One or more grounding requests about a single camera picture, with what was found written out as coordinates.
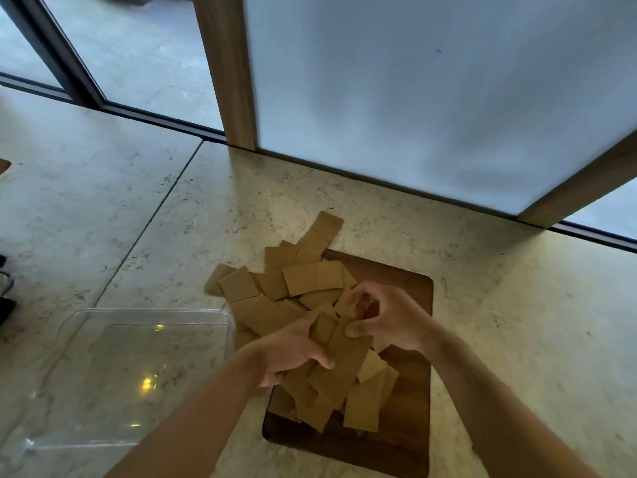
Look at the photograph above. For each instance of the person's left forearm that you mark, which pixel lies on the person's left forearm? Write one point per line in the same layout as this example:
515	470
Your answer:
199	418

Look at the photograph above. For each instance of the person's right hand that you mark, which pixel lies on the person's right hand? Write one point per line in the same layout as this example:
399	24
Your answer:
398	313

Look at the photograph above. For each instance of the long brown cardboard strip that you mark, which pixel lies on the long brown cardboard strip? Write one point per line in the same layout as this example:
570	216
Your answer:
343	363

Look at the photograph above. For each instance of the person's left thumb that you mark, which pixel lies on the person's left thumb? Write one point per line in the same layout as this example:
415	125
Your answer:
318	362

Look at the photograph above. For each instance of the person's right forearm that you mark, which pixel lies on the person's right forearm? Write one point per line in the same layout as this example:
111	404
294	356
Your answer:
487	408

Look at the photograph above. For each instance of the upright wooden door frame post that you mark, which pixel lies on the upright wooden door frame post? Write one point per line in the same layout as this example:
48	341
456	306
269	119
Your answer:
226	69

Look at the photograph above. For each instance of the dark wooden cutting board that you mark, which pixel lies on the dark wooden cutting board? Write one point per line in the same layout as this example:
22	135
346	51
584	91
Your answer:
398	433

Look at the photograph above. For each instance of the clear plastic container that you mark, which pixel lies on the clear plastic container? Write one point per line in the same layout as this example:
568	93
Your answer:
124	373

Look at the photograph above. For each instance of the small brown object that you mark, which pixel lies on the small brown object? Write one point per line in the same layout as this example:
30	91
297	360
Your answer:
4	167

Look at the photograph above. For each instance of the black object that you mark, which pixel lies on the black object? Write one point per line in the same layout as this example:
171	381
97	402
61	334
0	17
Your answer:
5	293

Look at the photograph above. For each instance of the dark metal window frame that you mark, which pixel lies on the dark metal window frame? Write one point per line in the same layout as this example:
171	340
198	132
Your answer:
64	59

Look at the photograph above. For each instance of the frosted glass door panel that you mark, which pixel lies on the frosted glass door panel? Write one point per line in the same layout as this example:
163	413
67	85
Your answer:
423	84

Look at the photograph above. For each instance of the person's left hand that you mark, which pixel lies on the person's left hand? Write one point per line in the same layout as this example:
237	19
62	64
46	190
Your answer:
281	348

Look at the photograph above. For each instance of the slanted wooden door frame post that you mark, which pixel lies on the slanted wooden door frame post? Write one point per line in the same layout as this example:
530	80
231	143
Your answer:
582	184

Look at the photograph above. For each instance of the person's right thumb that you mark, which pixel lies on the person's right thumb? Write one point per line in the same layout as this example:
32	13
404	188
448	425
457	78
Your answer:
359	331

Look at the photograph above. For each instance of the pile of brown cardboard pieces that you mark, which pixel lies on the pile of brown cardboard pieces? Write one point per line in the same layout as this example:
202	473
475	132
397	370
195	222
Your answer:
271	293

